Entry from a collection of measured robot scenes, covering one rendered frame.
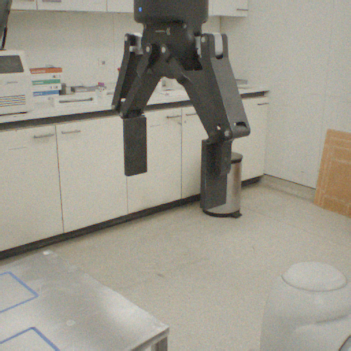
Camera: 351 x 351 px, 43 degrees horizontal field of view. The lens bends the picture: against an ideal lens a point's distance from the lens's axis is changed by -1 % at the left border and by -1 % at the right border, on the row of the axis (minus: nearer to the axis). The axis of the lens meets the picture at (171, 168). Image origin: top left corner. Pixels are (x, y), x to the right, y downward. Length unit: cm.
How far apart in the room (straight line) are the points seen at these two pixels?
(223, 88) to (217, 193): 11
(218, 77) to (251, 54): 382
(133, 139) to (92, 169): 251
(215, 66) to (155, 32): 9
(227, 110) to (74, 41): 321
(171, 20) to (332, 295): 50
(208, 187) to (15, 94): 236
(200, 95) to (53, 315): 64
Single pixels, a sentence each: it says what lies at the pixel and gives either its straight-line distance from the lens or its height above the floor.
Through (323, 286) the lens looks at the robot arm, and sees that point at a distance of 77.
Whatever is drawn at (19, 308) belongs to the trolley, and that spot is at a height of 82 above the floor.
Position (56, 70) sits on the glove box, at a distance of 326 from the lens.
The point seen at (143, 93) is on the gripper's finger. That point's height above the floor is 129.
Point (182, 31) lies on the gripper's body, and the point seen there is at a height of 136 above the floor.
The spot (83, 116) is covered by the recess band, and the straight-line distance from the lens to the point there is 299.
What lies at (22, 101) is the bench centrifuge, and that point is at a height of 97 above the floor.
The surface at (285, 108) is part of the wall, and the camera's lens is 401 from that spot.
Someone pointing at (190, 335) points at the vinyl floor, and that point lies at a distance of 222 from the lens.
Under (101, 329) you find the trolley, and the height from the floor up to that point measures 82.
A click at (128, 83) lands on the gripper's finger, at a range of 53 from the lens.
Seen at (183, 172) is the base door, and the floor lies 30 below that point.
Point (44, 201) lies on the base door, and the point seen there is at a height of 33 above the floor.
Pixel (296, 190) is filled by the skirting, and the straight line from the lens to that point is 408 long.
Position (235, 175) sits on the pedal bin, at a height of 33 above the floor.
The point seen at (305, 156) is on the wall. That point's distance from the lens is 395.
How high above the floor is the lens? 136
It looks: 17 degrees down
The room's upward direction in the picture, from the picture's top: straight up
